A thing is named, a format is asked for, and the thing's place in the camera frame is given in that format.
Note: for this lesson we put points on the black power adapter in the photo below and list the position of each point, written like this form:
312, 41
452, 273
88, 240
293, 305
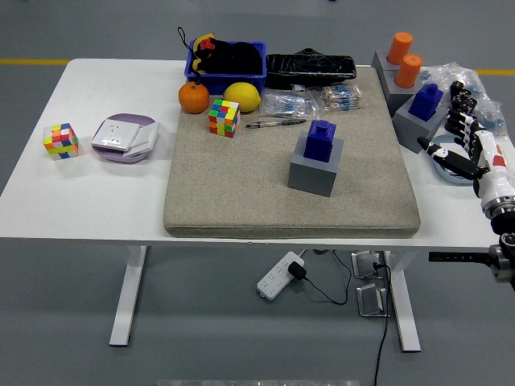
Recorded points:
297, 270

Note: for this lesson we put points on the pack of black cylinders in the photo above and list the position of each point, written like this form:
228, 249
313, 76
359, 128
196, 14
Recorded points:
462, 98

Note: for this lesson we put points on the black item in plastic wrap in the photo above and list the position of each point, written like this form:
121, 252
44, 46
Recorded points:
310, 70

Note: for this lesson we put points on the colourful puzzle cube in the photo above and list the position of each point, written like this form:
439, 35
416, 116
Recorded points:
60, 142
223, 118

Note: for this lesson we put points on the white power strip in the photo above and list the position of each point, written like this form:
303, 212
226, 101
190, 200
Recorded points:
273, 279

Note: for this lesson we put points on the dark pen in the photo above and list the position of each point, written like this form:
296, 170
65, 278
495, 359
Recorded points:
281, 122

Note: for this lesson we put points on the orange mandarin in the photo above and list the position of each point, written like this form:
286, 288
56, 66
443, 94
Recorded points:
194, 98

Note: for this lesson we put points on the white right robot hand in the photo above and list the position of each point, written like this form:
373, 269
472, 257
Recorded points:
495, 177

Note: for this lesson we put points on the bag of tan resistors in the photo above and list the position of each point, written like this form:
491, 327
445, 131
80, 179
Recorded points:
342, 98

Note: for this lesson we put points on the orange cylinder seal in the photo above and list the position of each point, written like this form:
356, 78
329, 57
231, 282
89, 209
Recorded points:
408, 72
399, 48

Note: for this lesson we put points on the grey-brown mat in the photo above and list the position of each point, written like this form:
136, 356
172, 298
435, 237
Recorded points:
241, 181

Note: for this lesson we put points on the grey cube seal holder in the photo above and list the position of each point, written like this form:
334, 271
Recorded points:
410, 128
311, 179
380, 62
396, 98

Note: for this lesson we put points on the white table leg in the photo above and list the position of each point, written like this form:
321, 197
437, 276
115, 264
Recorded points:
128, 297
404, 305

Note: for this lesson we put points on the yellow lemon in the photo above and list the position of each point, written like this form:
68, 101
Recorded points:
241, 96

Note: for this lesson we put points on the black pouch with yellow trim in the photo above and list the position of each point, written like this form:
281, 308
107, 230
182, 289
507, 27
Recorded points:
237, 60

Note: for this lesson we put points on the blue square seal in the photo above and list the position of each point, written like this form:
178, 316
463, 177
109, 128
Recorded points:
320, 144
424, 102

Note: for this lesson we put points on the white switch panel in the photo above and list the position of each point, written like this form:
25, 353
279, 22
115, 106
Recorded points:
145, 138

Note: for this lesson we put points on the bag of blue resistors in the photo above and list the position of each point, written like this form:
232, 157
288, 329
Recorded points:
287, 104

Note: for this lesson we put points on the light blue tray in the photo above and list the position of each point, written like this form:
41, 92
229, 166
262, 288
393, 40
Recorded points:
446, 175

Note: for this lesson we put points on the white wall socket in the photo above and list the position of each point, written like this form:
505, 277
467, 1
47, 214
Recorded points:
114, 134

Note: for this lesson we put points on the blue plastic bin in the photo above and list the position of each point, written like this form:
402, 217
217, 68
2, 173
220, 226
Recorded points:
225, 82

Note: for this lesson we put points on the metal foot pedal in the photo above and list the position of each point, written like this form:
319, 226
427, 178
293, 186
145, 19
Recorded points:
364, 263
370, 301

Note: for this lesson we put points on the black desk control panel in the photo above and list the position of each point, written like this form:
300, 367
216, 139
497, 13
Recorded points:
458, 257

